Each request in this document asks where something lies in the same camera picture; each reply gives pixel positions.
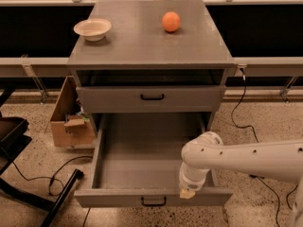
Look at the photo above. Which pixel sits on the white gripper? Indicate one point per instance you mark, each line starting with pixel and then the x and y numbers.
pixel 190 184

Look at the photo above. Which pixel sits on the grey drawer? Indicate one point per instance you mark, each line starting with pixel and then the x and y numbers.
pixel 137 160

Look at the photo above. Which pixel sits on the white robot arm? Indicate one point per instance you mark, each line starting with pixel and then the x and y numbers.
pixel 282 161

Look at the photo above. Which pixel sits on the grey drawer cabinet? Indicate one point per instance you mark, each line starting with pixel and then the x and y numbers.
pixel 139 67

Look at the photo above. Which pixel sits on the black power adapter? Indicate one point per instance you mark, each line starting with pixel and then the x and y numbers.
pixel 255 176

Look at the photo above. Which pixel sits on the cardboard box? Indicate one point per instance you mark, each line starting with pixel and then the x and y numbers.
pixel 69 126

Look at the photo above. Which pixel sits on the orange ball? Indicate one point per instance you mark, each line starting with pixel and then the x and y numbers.
pixel 171 21

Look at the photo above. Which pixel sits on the black chair base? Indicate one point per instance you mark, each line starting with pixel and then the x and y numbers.
pixel 41 168

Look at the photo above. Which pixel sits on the white paper bowl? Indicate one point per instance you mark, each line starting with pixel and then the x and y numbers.
pixel 93 30

